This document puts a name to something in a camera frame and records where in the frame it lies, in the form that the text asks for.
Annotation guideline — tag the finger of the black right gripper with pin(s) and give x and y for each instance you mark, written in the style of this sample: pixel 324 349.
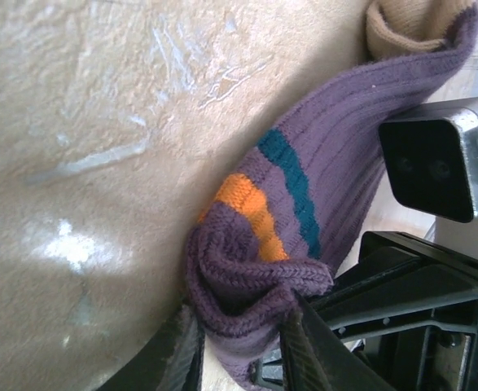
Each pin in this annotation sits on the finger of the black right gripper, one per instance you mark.
pixel 417 293
pixel 269 372

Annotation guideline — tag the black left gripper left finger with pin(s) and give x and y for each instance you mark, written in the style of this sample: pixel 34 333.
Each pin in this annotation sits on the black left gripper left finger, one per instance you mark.
pixel 169 358

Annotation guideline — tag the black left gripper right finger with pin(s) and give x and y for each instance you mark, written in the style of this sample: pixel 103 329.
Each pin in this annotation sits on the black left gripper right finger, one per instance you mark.
pixel 324 358

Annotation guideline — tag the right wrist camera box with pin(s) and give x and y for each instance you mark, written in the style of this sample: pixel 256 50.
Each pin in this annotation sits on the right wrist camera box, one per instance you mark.
pixel 430 163

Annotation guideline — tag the purple sock with beige toe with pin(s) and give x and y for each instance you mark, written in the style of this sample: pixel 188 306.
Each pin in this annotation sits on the purple sock with beige toe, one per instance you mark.
pixel 336 163

